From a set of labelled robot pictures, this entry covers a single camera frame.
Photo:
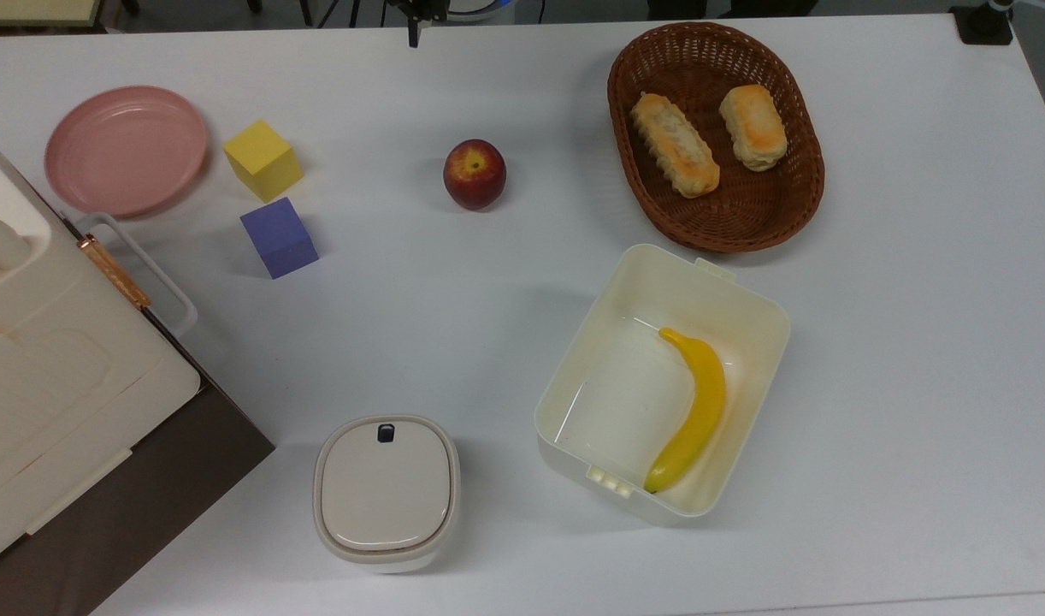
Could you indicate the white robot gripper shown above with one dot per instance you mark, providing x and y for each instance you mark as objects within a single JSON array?
[{"x": 416, "y": 8}]

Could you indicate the short toasted bread roll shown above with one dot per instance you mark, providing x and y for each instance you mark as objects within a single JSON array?
[{"x": 753, "y": 127}]

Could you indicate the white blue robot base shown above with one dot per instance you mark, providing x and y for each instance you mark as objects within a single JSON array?
[{"x": 480, "y": 8}]

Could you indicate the long ridged bread roll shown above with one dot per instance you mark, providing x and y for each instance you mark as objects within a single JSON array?
[{"x": 675, "y": 145}]

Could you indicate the red apple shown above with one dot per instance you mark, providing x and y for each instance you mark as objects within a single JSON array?
[{"x": 475, "y": 174}]

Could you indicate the yellow foam cube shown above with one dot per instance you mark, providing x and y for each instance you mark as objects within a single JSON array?
[{"x": 262, "y": 160}]

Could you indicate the purple foam cube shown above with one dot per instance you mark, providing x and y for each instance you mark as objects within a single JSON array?
[{"x": 280, "y": 238}]

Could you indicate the pink round plate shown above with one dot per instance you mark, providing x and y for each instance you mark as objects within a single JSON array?
[{"x": 126, "y": 151}]

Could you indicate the brown wicker basket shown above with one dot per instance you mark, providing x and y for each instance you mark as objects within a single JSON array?
[{"x": 745, "y": 214}]

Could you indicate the pale yellow side table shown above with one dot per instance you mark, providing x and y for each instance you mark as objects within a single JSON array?
[{"x": 35, "y": 10}]

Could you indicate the open white plastic box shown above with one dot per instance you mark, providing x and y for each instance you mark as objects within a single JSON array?
[{"x": 625, "y": 402}]

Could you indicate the white lidded container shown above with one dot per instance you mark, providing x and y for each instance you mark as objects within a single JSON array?
[{"x": 386, "y": 492}]

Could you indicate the yellow banana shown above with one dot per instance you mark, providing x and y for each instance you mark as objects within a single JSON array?
[{"x": 700, "y": 411}]

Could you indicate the white countertop appliance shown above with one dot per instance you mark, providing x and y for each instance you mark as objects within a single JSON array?
[{"x": 52, "y": 376}]

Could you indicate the brown appliance base board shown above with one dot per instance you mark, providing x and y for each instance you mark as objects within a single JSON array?
[{"x": 163, "y": 505}]

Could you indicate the black table clamp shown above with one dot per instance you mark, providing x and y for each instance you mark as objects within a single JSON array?
[{"x": 983, "y": 24}]

